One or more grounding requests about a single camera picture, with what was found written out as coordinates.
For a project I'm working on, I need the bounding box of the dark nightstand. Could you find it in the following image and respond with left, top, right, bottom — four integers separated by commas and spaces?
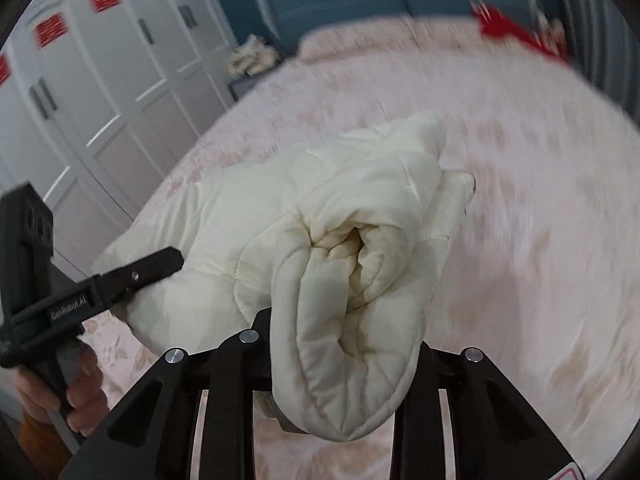
228, 76, 259, 107

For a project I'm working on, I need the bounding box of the white wardrobe with red labels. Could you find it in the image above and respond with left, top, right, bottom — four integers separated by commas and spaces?
0, 0, 239, 283

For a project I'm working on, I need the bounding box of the pink floral pillow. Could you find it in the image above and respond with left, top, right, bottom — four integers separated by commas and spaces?
297, 14, 482, 62

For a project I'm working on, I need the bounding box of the grey-blue curtain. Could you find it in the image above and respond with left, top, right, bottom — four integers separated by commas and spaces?
551, 0, 637, 113

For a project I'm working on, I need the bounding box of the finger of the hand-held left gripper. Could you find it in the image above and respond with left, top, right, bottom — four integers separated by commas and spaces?
93, 246, 186, 312

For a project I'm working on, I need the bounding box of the person's left hand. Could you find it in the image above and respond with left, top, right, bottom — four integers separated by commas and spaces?
12, 344, 109, 437

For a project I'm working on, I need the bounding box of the red cloth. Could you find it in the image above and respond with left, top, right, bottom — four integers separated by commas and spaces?
470, 0, 572, 64

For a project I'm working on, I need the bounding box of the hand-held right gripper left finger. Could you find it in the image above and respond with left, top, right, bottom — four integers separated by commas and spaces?
60, 308, 274, 480

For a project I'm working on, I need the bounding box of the cream quilted blanket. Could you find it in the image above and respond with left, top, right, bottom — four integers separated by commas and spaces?
92, 110, 477, 443

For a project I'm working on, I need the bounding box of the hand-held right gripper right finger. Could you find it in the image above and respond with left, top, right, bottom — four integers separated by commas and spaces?
394, 341, 585, 480

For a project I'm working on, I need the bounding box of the white patterned cloth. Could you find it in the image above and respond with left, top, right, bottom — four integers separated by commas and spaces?
536, 14, 567, 57

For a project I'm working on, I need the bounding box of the bed with pink floral sheet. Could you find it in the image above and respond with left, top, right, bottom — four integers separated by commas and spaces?
80, 14, 640, 480

